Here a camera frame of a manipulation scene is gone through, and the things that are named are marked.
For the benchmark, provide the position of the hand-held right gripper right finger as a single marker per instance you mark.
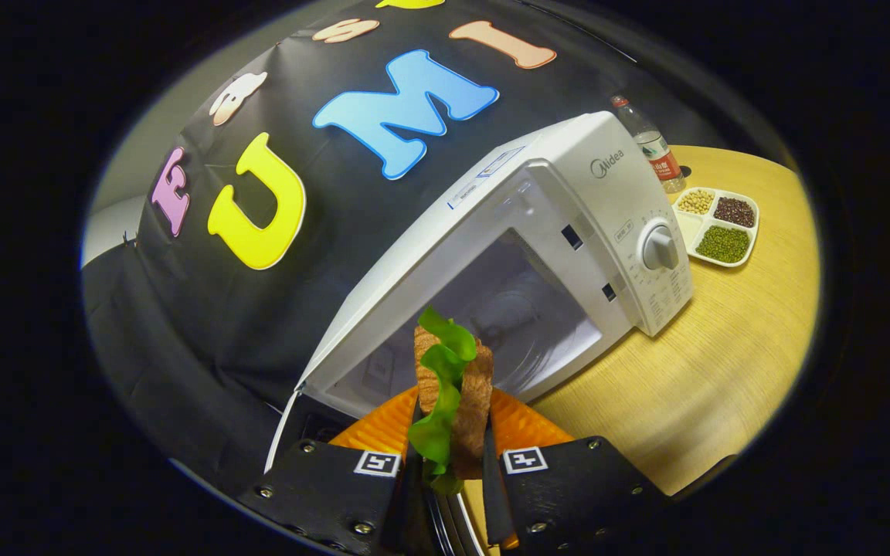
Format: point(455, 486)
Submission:
point(568, 494)

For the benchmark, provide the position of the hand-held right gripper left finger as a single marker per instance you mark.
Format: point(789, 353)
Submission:
point(321, 494)

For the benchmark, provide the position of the lettuce toast sandwich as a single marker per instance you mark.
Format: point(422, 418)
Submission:
point(476, 394)

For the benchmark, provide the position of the white microwave oven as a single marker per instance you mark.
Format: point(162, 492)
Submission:
point(607, 201)

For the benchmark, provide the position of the white divided dish of beans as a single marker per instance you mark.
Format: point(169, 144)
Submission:
point(723, 243)

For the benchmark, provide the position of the clear red label water bottle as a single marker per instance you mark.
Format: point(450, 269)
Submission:
point(655, 150)

